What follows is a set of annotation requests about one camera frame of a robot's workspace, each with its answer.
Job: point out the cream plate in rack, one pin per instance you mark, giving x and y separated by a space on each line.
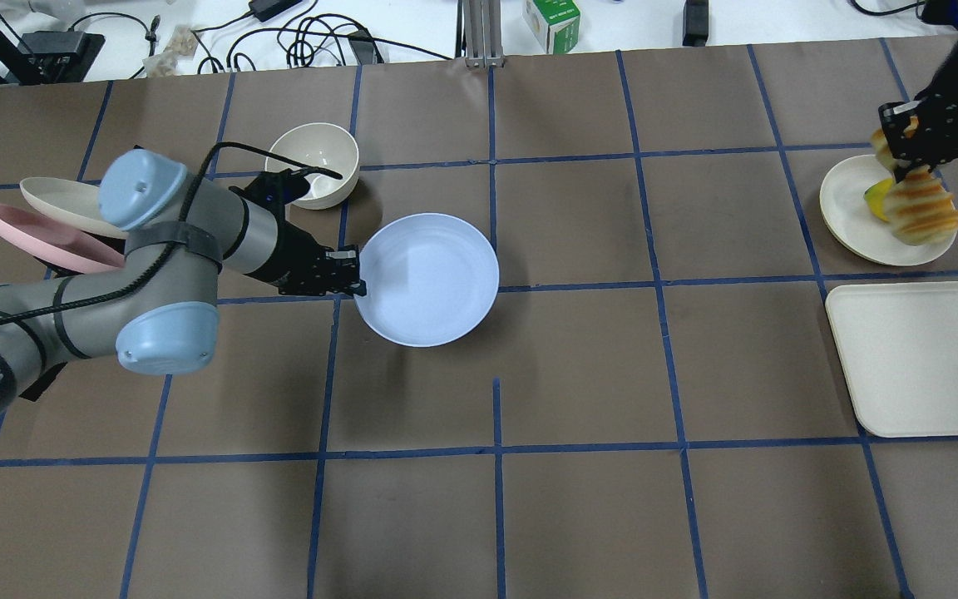
73 203

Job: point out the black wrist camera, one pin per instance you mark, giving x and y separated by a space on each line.
273 191

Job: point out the yellow lemon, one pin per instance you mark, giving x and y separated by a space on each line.
875 196

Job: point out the green white carton box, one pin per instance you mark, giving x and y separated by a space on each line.
555 24

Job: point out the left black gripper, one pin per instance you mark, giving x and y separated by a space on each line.
292 256

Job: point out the blue plate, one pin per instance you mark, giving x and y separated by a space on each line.
431 279

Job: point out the cream round plate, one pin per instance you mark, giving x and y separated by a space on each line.
846 214

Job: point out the aluminium frame post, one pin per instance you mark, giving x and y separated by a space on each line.
479 40

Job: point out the pink plate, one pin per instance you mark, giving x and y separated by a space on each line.
56 243

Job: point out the cream bowl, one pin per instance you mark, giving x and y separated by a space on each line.
322 145

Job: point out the white rectangular tray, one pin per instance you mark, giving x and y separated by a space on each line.
898 347

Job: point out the black power adapter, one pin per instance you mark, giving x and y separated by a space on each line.
695 23

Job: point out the black dish rack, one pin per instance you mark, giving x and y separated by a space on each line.
44 381

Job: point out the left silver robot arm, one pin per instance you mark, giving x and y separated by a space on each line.
157 313

